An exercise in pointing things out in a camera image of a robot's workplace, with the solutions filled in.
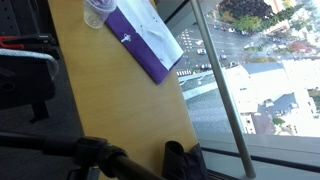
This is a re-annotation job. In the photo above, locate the clear plastic cup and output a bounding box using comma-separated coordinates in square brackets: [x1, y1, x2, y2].
[83, 0, 118, 29]

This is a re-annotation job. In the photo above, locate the purple folder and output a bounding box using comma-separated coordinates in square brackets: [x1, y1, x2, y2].
[104, 0, 184, 85]

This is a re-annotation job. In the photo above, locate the white paper sheet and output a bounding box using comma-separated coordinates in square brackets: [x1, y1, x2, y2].
[116, 0, 184, 70]

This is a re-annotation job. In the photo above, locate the grey metal handrail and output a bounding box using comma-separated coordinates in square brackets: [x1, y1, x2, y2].
[189, 0, 257, 179]

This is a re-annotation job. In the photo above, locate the black cloth bag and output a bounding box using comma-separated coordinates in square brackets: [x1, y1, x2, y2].
[161, 140, 209, 180]

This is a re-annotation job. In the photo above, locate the black chair grey rim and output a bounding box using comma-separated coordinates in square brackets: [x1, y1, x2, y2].
[0, 48, 60, 124]

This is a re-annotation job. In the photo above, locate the black perforated panel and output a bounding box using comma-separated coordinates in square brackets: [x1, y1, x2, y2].
[0, 0, 44, 36]

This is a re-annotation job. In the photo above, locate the black camera tripod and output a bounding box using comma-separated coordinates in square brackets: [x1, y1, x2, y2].
[0, 131, 168, 180]

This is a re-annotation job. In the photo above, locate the red handled clamp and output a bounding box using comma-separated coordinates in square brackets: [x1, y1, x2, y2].
[0, 33, 58, 51]

